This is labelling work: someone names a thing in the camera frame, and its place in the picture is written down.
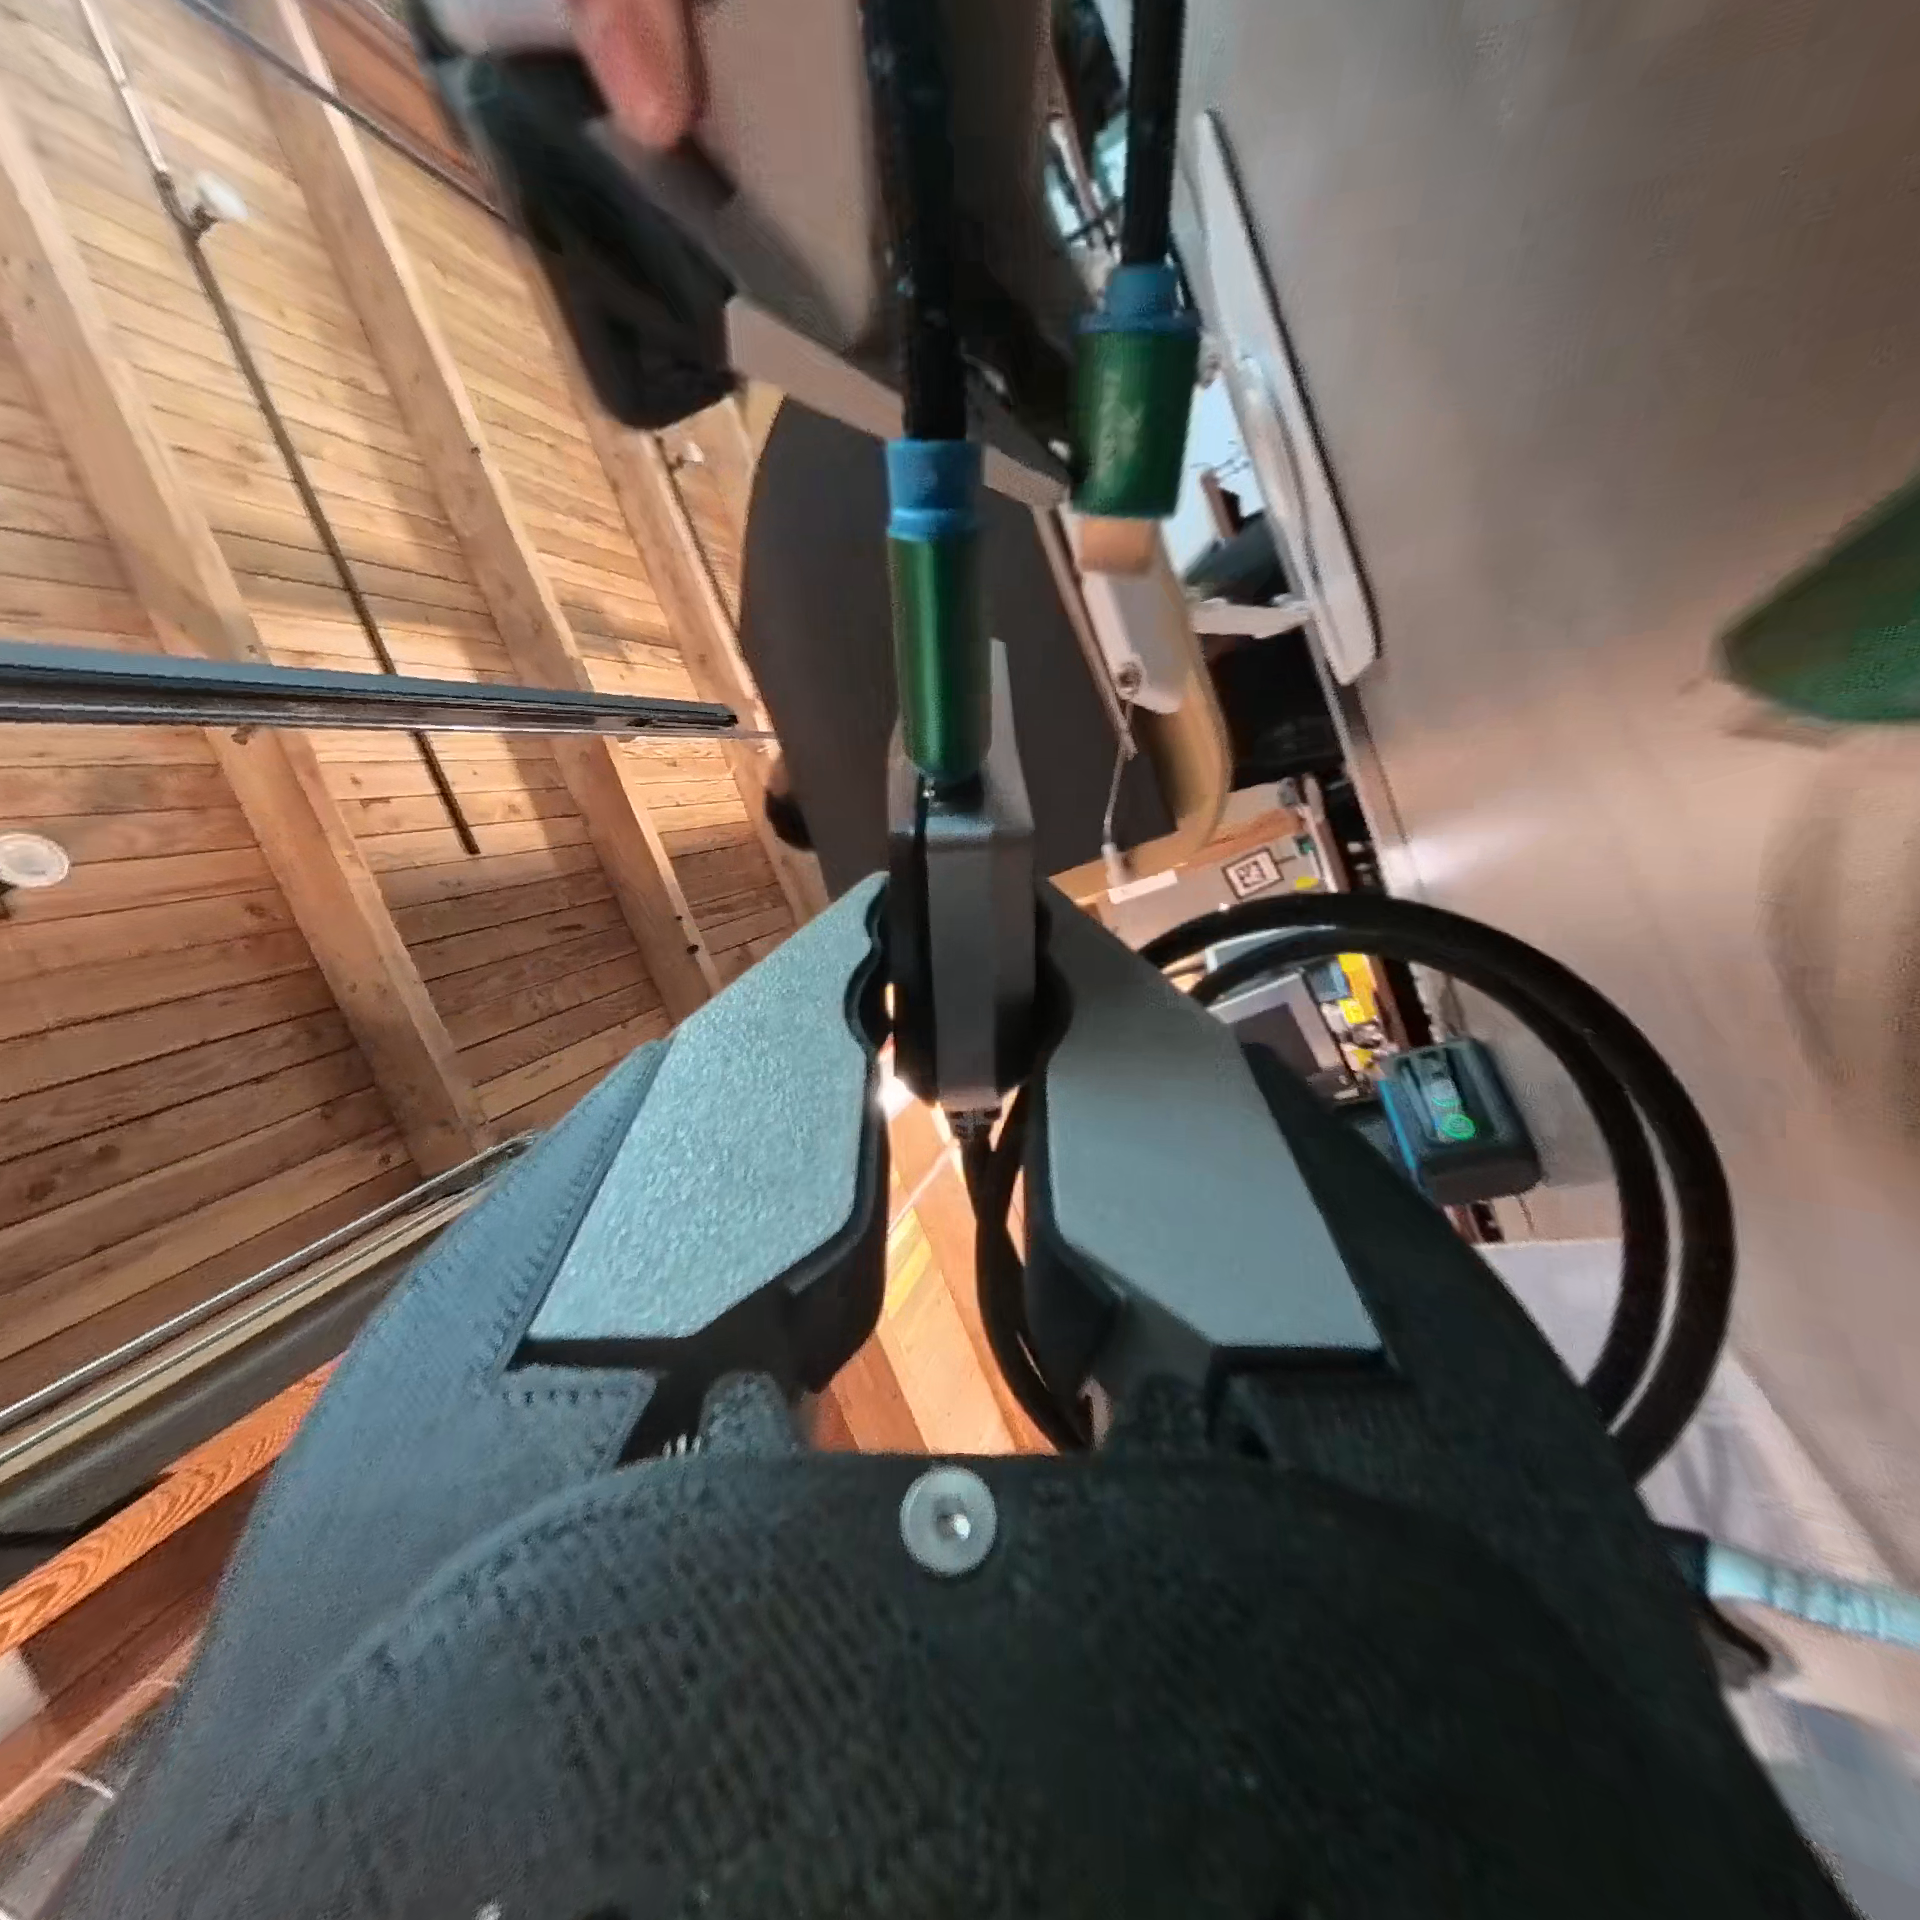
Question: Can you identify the dark steel beam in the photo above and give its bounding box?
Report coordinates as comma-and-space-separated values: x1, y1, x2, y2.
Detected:
0, 1135, 539, 1540

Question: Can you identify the black silver HDMI switch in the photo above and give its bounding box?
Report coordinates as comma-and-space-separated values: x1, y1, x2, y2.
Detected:
885, 633, 1040, 1112

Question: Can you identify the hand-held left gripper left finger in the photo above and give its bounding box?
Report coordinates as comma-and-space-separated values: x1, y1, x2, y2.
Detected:
523, 873, 900, 1395

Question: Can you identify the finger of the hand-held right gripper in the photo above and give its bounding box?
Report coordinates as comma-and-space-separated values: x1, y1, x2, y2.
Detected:
686, 0, 1086, 503

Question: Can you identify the black ceiling track rail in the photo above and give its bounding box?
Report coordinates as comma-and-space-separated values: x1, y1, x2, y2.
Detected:
0, 645, 744, 745

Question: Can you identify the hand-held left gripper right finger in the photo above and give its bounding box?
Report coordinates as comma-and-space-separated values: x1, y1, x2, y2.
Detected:
1020, 888, 1385, 1395

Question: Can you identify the black device green display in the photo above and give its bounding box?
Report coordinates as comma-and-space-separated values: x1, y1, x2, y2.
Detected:
1375, 1042, 1547, 1208

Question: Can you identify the green plug HDMI cable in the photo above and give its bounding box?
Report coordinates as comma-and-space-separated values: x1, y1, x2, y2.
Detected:
864, 0, 995, 786
1717, 480, 1920, 729
1069, 0, 1205, 574

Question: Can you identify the black ceiling pipe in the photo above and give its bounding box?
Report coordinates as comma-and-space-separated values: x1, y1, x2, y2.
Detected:
187, 224, 484, 855

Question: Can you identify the person's right hand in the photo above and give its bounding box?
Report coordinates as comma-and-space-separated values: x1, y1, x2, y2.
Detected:
576, 0, 707, 153

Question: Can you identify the black braided switch cable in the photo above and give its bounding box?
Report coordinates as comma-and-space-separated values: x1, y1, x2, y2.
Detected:
958, 888, 1736, 1483

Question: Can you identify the grey braided cable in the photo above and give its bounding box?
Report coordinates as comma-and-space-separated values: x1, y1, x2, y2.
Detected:
1658, 1527, 1920, 1668

